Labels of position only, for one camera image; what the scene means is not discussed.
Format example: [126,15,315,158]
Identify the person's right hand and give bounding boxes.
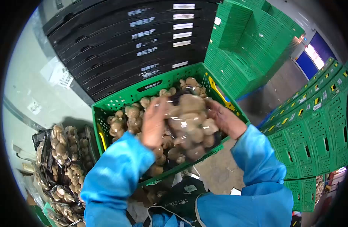
[206,98,247,140]

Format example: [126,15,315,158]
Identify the person's left hand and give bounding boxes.
[141,96,171,149]

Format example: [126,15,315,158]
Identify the person's left fingers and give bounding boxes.
[147,96,171,125]

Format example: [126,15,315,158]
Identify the person's right fingers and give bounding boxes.
[206,98,228,125]

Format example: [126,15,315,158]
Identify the clear mushroom packet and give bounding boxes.
[162,90,223,162]

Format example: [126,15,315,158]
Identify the green plastic crate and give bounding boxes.
[91,62,251,187]

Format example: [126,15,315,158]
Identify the pile of mushroom packets in crate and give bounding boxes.
[107,77,220,178]

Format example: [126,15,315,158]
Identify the stack of black plastic crates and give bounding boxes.
[43,0,223,102]

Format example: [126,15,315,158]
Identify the stack of folded green crates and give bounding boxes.
[203,0,305,100]

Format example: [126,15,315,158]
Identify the row of stacked green crates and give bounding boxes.
[259,57,348,213]

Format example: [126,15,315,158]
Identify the person's body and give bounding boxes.
[129,176,294,227]

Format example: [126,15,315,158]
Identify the pile of black mushroom trays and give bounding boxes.
[32,124,100,227]

